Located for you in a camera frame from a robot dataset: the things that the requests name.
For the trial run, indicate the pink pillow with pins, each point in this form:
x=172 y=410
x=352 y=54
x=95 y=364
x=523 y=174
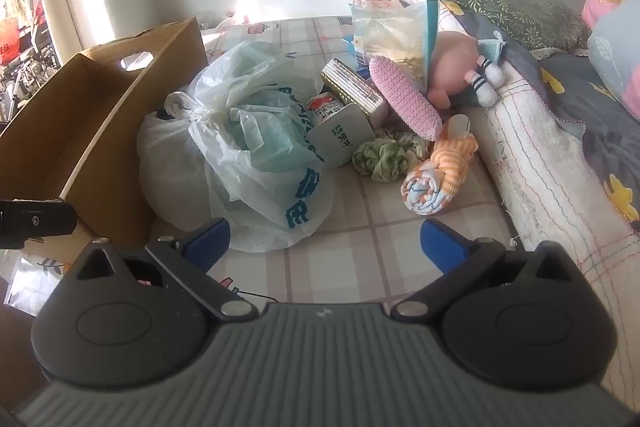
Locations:
x=605 y=2

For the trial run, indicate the white stitched quilt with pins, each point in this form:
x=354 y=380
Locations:
x=540 y=167

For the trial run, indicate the checked printed bed sheet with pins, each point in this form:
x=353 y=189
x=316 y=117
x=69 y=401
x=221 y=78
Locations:
x=350 y=217

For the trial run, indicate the translucent printed plastic bag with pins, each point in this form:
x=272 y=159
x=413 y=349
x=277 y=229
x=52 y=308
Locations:
x=260 y=137

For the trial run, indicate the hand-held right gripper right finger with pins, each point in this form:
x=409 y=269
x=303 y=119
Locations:
x=445 y=247

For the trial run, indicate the wheelchair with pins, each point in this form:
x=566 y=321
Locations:
x=27 y=82

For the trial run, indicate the white knotted plastic bag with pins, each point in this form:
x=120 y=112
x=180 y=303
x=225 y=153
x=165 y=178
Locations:
x=165 y=167

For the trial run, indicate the pink white plush doll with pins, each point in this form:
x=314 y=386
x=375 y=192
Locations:
x=455 y=67

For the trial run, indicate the pink sponge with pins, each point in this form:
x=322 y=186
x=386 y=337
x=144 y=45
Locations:
x=405 y=99

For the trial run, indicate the grey blanket with yellow flowers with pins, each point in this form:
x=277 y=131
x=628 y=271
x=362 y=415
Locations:
x=575 y=92

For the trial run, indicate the brown cardboard box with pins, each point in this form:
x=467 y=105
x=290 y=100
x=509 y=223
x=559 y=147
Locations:
x=115 y=132

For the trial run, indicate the light blue pillow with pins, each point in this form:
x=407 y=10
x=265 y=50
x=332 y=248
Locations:
x=617 y=47

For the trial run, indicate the blue white wipes pack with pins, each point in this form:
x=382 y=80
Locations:
x=395 y=32

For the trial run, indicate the teal checked towel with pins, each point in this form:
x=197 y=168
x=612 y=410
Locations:
x=492 y=47

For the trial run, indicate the red white can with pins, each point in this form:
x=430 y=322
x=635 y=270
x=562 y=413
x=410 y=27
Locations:
x=325 y=107

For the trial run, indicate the green white scrunchie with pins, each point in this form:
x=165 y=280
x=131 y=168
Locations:
x=387 y=154

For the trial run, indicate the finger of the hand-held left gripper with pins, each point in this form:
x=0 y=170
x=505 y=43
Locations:
x=37 y=219

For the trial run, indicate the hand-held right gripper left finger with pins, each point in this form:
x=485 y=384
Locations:
x=207 y=241

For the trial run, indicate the red plastic bag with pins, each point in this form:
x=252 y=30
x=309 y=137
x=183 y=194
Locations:
x=7 y=39

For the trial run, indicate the white carton with red can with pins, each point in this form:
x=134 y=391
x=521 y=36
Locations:
x=340 y=134

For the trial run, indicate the green leaf print pillow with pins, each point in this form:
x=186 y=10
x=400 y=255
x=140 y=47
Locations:
x=525 y=12

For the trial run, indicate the blue white carton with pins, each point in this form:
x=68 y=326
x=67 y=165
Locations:
x=356 y=55

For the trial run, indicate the orange striped towel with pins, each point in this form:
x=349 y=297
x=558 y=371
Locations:
x=440 y=172

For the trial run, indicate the gold box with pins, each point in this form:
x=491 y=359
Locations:
x=350 y=84

